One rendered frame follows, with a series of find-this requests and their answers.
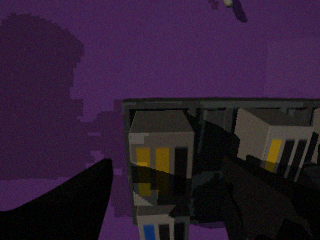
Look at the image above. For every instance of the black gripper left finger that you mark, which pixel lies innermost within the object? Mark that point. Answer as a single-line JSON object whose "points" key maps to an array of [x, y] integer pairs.
{"points": [[72, 211]]}

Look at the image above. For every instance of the orange-handled screwdriver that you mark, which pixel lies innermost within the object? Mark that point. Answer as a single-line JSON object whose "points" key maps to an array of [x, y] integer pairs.
{"points": [[228, 3]]}

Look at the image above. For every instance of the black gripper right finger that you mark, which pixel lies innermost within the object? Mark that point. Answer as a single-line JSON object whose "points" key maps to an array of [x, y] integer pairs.
{"points": [[271, 207]]}

